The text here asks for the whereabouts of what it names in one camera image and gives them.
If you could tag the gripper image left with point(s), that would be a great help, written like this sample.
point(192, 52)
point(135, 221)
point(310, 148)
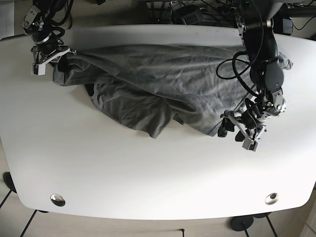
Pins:
point(42, 58)

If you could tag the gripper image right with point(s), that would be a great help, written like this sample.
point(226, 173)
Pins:
point(250, 124)

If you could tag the dark grey T-shirt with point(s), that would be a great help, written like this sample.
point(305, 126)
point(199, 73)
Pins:
point(145, 87)

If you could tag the right silver table grommet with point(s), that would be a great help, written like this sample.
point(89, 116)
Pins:
point(271, 199)

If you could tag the silver table grommet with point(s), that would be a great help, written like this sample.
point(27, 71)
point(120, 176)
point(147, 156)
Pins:
point(271, 199)
point(57, 200)

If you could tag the round black stand base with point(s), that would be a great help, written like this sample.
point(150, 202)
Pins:
point(241, 223)

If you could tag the black power box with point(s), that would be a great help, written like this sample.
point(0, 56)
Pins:
point(188, 15)

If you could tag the left silver table grommet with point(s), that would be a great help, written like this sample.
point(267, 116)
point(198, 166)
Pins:
point(57, 200)

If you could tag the grey wrist camera image right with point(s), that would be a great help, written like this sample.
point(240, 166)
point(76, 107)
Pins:
point(250, 145)

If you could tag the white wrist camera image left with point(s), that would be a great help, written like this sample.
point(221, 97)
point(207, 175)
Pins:
point(38, 69)

